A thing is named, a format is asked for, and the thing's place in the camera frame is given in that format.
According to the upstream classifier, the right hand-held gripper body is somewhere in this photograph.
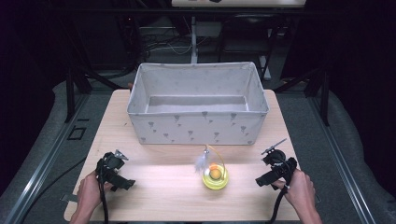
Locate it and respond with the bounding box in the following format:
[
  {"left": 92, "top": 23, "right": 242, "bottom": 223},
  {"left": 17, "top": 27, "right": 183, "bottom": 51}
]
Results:
[{"left": 261, "top": 138, "right": 298, "bottom": 185}]

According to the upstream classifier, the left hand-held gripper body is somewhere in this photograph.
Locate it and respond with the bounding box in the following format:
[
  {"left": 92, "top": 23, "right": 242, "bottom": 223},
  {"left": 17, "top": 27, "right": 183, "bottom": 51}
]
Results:
[{"left": 94, "top": 148, "right": 130, "bottom": 185}]

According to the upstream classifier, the yellow feather cat toy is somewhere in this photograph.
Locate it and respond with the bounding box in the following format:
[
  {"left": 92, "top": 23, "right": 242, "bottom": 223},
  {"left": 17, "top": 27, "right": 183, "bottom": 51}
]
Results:
[{"left": 194, "top": 144, "right": 230, "bottom": 191}]

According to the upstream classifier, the patterned grey fabric storage box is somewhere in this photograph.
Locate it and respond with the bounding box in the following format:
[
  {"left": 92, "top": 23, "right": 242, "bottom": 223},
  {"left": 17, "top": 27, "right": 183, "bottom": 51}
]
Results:
[{"left": 126, "top": 61, "right": 270, "bottom": 147}]

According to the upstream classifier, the person's right hand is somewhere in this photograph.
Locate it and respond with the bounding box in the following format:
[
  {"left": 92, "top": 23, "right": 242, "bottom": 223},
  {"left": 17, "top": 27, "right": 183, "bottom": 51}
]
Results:
[{"left": 273, "top": 168, "right": 316, "bottom": 213}]

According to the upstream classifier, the person's left hand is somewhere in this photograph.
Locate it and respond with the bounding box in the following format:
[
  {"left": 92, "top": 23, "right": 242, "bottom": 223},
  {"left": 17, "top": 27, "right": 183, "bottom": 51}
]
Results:
[{"left": 77, "top": 170, "right": 115, "bottom": 217}]

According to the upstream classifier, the grey tape strip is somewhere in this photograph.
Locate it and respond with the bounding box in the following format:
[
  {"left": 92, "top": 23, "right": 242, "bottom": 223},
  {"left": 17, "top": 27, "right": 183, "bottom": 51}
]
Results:
[{"left": 60, "top": 192, "right": 78, "bottom": 203}]

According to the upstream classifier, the black metal stand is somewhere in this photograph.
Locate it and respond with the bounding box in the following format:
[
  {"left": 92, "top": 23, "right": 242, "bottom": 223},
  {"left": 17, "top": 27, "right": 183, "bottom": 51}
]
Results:
[
  {"left": 64, "top": 66, "right": 125, "bottom": 124},
  {"left": 274, "top": 66, "right": 332, "bottom": 127}
]

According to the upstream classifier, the white metal pole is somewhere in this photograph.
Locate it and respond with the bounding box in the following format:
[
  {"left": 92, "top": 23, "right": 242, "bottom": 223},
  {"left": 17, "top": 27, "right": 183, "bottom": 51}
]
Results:
[{"left": 190, "top": 15, "right": 200, "bottom": 64}]

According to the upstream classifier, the white desk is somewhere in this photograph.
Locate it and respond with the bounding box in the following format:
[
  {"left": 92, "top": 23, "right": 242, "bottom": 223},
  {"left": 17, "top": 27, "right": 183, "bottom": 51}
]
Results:
[{"left": 171, "top": 0, "right": 307, "bottom": 8}]

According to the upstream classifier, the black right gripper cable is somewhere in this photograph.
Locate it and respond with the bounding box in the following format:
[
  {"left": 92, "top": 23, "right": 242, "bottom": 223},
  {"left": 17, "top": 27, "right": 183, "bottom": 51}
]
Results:
[{"left": 268, "top": 158, "right": 297, "bottom": 224}]

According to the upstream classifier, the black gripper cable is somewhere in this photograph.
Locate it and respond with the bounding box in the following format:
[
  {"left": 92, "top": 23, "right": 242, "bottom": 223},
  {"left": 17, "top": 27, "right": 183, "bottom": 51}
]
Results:
[
  {"left": 268, "top": 158, "right": 297, "bottom": 224},
  {"left": 96, "top": 166, "right": 110, "bottom": 224}
]

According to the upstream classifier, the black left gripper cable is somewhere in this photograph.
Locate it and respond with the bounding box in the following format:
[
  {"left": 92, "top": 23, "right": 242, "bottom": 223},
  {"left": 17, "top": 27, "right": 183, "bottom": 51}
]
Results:
[{"left": 96, "top": 166, "right": 110, "bottom": 224}]

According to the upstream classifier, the black floor cable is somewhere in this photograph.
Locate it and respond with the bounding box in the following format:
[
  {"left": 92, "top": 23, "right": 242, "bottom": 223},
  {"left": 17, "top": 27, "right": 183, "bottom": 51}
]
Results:
[{"left": 19, "top": 157, "right": 88, "bottom": 224}]

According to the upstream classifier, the aluminium floor rail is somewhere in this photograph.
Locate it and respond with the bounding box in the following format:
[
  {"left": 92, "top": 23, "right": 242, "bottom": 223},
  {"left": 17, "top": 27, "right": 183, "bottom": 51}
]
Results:
[
  {"left": 2, "top": 92, "right": 92, "bottom": 224},
  {"left": 306, "top": 92, "right": 378, "bottom": 224}
]

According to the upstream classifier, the tangle of floor cables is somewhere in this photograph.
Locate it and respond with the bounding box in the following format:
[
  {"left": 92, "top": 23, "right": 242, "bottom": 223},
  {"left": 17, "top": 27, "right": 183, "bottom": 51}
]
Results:
[{"left": 135, "top": 29, "right": 193, "bottom": 63}]

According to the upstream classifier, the black metal frame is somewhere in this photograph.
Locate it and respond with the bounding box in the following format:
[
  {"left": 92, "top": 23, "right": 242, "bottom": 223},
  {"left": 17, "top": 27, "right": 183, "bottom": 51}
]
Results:
[{"left": 216, "top": 13, "right": 283, "bottom": 80}]

